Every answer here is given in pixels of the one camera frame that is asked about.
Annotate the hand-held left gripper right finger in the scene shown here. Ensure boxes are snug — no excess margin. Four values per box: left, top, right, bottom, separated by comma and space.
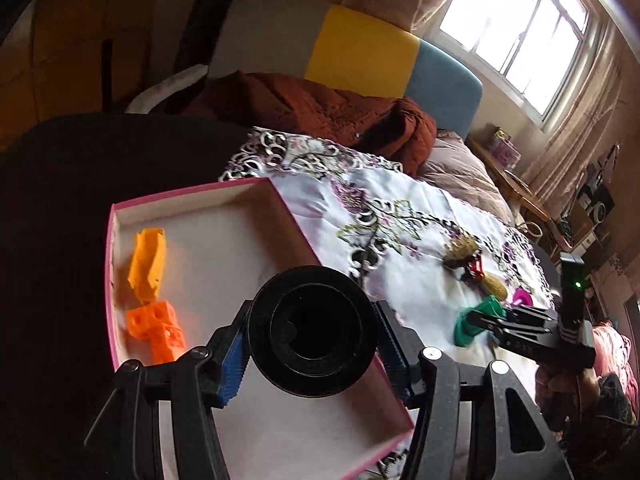
372, 300, 573, 480

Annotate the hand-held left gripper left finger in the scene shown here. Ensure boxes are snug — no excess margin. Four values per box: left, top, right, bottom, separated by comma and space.
85, 300, 257, 480

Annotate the green plastic tube part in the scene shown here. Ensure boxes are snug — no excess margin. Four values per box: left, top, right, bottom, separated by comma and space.
454, 296, 508, 348

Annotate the red glossy capsule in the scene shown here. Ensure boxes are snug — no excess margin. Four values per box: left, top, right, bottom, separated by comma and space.
462, 255, 485, 283

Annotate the dark brown plastic piece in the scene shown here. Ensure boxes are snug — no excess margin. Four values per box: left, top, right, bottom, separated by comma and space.
444, 241, 478, 267

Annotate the black plastic cylinder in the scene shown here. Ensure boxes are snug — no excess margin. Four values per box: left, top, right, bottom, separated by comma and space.
247, 266, 379, 397

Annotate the pink cardboard box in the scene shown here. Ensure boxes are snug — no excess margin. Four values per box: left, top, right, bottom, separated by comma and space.
104, 177, 416, 480

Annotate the person's right forearm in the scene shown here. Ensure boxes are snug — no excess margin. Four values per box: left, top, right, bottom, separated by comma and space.
595, 370, 640, 461

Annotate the person's right hand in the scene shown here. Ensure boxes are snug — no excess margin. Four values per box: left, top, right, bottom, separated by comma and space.
534, 362, 608, 431

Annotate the yellow dotted oval object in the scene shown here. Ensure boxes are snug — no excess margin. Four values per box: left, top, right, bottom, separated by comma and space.
480, 274, 511, 297

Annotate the pink fabric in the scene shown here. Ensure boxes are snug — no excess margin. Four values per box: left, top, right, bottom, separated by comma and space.
592, 321, 633, 381

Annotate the orange cube-shaped plastic part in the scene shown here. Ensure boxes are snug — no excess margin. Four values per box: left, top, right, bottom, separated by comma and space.
125, 301, 187, 365

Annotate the black stereo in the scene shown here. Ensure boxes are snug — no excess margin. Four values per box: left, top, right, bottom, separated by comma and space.
575, 180, 616, 226

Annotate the long orange plastic part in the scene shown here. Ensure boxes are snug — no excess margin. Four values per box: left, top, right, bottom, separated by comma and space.
127, 228, 167, 303

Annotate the embroidered white tablecloth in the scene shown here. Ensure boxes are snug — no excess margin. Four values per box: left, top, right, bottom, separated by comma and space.
218, 126, 556, 480

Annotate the wooden bedside table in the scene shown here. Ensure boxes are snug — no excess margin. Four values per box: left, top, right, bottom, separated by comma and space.
470, 137, 556, 231

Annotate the beige duvet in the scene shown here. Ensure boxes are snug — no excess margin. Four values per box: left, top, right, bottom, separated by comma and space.
417, 130, 516, 226

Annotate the small pink box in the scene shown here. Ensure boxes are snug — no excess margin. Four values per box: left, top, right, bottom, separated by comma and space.
487, 127, 523, 166

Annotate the black blanket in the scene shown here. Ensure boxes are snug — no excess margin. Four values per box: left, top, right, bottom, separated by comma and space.
0, 112, 261, 480

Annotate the rust-brown blanket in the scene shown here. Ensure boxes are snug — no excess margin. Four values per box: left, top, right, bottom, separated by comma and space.
182, 71, 438, 177

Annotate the white chair armrest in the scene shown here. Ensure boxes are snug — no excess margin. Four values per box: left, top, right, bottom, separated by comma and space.
125, 64, 211, 115

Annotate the window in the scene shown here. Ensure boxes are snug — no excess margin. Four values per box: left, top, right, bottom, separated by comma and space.
439, 0, 593, 121

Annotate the grey yellow blue headboard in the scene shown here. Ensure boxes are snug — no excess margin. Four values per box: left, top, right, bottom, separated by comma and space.
207, 0, 485, 141

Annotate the black chair back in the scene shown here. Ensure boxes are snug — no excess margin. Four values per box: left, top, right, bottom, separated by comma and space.
172, 0, 246, 76

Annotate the wooden wardrobe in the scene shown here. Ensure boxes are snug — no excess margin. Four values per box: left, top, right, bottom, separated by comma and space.
0, 0, 166, 146

